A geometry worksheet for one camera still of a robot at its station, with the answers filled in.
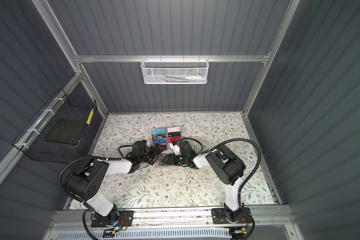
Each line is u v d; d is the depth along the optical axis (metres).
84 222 0.68
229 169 0.52
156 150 0.84
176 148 0.89
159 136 0.96
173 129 0.99
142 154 0.77
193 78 0.89
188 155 0.77
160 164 0.91
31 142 0.62
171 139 0.99
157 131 0.98
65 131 0.73
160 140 0.98
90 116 0.83
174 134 0.99
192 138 0.94
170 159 0.83
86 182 0.47
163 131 0.97
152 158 0.84
